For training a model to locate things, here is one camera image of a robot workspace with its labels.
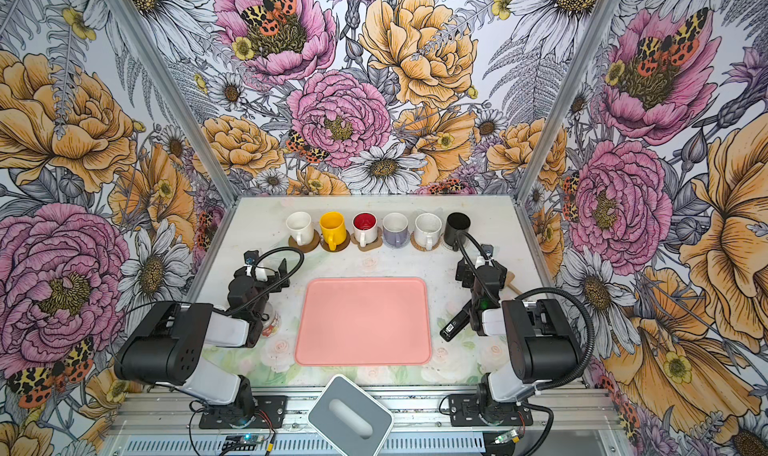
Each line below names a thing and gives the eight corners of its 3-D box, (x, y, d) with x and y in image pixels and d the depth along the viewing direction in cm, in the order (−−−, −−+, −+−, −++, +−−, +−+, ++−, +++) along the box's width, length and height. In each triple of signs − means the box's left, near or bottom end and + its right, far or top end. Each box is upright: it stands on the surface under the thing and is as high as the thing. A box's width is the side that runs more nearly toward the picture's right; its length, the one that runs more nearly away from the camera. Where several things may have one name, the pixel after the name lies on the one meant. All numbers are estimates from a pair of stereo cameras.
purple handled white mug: (377, 239, 112) (376, 222, 104) (393, 225, 116) (393, 208, 109) (396, 253, 107) (396, 237, 100) (412, 238, 112) (414, 221, 105)
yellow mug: (321, 255, 106) (315, 235, 98) (326, 231, 113) (321, 211, 105) (344, 255, 106) (340, 236, 98) (347, 231, 113) (343, 211, 105)
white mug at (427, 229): (415, 258, 106) (416, 241, 98) (413, 230, 114) (414, 212, 107) (441, 258, 106) (445, 242, 98) (437, 230, 114) (441, 212, 107)
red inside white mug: (353, 252, 108) (350, 236, 101) (355, 227, 115) (353, 211, 108) (376, 252, 108) (375, 236, 101) (377, 228, 115) (377, 211, 108)
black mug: (438, 241, 111) (442, 222, 103) (451, 228, 115) (456, 208, 107) (455, 252, 108) (461, 233, 100) (468, 238, 112) (474, 218, 104)
